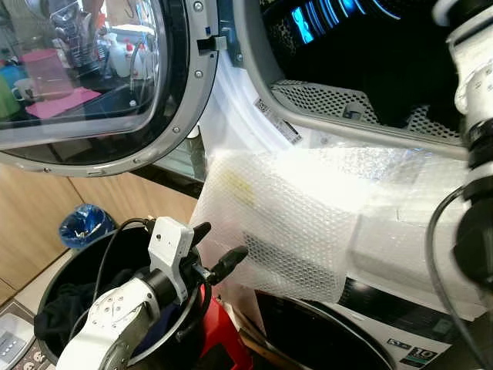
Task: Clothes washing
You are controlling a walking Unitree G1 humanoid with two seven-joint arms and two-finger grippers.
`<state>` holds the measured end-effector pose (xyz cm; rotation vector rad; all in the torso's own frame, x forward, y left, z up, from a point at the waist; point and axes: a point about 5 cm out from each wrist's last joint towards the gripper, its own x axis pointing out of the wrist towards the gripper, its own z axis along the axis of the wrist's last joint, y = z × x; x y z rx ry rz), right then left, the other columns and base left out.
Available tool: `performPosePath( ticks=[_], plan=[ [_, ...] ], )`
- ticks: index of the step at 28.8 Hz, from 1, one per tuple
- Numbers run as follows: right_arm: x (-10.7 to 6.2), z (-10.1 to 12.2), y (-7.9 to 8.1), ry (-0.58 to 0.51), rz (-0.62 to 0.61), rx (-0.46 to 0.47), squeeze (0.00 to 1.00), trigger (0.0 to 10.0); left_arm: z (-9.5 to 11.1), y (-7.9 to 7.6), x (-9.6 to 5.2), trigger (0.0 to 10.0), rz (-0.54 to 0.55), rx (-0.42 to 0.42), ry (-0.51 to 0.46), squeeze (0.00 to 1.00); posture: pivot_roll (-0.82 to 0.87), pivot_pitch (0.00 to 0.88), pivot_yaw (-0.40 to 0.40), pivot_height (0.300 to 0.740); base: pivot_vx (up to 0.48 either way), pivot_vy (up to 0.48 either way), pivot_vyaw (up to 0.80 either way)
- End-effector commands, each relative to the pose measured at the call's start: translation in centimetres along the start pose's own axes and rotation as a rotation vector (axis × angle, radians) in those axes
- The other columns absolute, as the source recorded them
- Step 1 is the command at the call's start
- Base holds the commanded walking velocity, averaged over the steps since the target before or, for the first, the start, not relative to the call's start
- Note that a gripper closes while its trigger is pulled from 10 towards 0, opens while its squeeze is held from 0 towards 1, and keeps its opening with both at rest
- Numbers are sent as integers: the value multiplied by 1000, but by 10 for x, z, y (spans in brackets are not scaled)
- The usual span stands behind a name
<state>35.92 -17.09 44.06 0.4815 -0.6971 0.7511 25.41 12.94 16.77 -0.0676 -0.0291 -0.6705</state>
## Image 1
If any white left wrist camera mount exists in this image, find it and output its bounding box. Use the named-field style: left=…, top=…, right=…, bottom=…
left=147, top=217, right=196, bottom=304

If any red plastic stool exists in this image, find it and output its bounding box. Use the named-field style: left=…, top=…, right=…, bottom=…
left=196, top=297, right=255, bottom=370

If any dark navy cloth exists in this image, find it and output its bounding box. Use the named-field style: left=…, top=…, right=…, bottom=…
left=36, top=268, right=141, bottom=352

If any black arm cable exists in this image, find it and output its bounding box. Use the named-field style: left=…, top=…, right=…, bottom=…
left=91, top=217, right=157, bottom=311
left=424, top=183, right=493, bottom=370

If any blue cloth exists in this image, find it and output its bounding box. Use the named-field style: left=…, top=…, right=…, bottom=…
left=139, top=304, right=187, bottom=357

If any round glass dryer door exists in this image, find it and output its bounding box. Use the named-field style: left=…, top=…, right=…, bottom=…
left=0, top=0, right=221, bottom=177

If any white barcode sticker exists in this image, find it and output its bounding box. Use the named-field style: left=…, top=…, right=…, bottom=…
left=253, top=98, right=304, bottom=146

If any perforated grey lint filter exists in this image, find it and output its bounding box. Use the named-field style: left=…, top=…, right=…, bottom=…
left=270, top=79, right=464, bottom=144

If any brown wooden plinth strip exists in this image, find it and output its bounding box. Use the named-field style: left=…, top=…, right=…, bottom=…
left=233, top=311, right=290, bottom=370

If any blue bin bag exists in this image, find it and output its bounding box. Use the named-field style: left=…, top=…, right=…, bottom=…
left=59, top=203, right=117, bottom=252

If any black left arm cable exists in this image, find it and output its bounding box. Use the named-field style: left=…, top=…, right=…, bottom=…
left=91, top=217, right=157, bottom=311

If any black garment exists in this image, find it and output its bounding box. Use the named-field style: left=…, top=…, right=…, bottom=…
left=368, top=46, right=463, bottom=130

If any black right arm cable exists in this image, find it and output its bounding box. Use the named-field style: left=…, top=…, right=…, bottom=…
left=424, top=183, right=493, bottom=370

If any light wooden cabinet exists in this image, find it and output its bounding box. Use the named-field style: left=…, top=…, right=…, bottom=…
left=0, top=163, right=199, bottom=292

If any white tumble dryer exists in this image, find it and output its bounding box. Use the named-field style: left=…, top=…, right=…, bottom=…
left=189, top=0, right=493, bottom=321

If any clear bubble wrap sheet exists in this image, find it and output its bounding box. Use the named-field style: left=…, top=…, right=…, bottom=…
left=189, top=143, right=493, bottom=307

